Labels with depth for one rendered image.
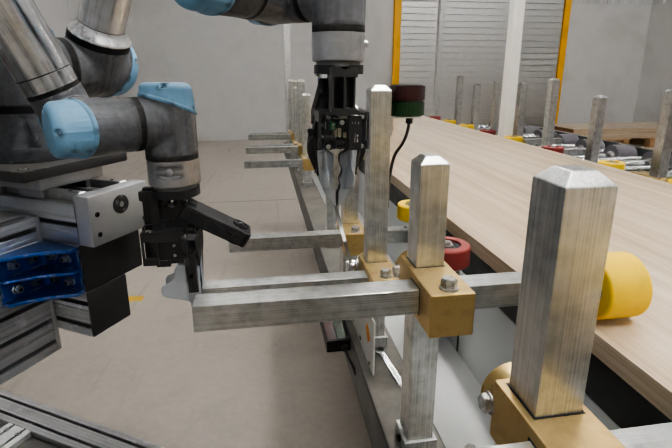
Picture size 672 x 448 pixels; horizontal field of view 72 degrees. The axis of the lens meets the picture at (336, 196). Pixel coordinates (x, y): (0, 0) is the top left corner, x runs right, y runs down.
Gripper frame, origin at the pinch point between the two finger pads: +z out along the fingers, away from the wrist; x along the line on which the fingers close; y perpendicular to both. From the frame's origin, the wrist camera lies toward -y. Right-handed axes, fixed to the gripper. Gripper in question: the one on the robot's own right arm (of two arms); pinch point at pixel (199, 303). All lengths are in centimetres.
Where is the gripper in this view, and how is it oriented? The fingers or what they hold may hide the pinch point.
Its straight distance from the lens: 81.4
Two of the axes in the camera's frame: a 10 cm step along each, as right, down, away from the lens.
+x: 1.6, 2.6, -9.5
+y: -9.9, 0.4, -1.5
